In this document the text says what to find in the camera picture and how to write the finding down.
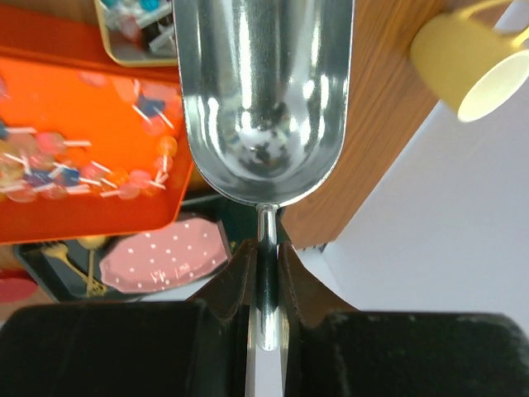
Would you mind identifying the gold fork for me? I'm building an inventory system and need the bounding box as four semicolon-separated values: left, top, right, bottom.
41;242;107;297

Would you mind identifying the yellow mug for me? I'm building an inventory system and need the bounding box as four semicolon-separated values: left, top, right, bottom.
409;1;528;123

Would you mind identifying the gold spoon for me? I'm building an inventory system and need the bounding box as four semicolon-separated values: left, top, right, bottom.
78;235;107;297

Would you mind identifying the orange tray of candies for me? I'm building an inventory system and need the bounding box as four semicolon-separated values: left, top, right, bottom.
1;5;193;244

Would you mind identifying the pink dotted plate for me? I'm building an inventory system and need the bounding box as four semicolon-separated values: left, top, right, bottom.
99;216;230;294

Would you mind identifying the red jar lid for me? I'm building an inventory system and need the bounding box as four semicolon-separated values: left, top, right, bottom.
0;270;38;304

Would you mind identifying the gold tin of lollipops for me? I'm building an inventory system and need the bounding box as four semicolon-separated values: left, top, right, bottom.
93;0;178;67

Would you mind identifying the metal scoop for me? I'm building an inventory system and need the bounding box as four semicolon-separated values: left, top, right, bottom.
173;1;355;351

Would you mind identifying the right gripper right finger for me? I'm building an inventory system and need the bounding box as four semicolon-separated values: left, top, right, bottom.
279;242;528;396

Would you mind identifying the black serving tray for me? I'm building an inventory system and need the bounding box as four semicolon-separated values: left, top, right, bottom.
13;194;257;302

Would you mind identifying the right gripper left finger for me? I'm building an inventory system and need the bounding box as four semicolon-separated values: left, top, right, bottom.
1;240;257;396

